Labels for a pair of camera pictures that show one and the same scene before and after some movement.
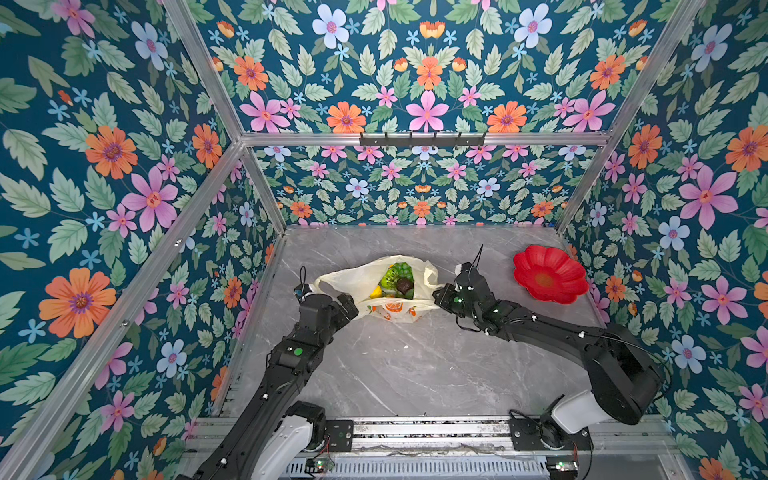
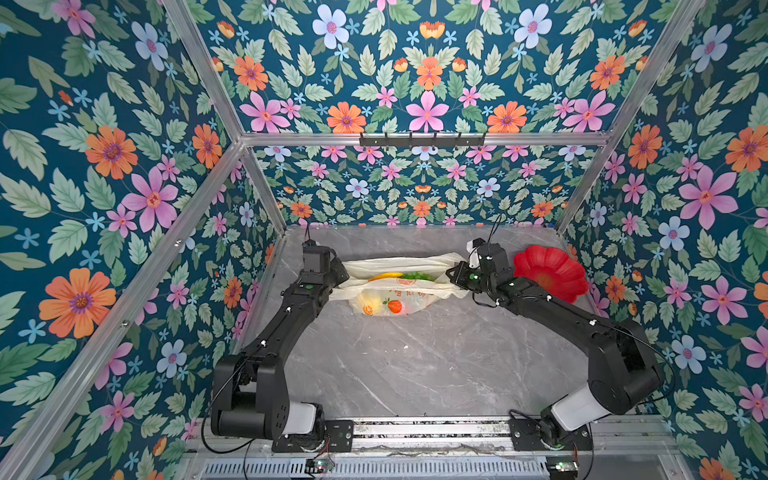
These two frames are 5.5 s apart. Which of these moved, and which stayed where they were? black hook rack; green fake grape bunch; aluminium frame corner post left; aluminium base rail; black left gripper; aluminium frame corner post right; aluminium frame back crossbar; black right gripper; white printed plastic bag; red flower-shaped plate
Moved: green fake grape bunch; white printed plastic bag; black left gripper; black right gripper
Stayed: aluminium frame corner post right; aluminium frame corner post left; aluminium frame back crossbar; red flower-shaped plate; aluminium base rail; black hook rack
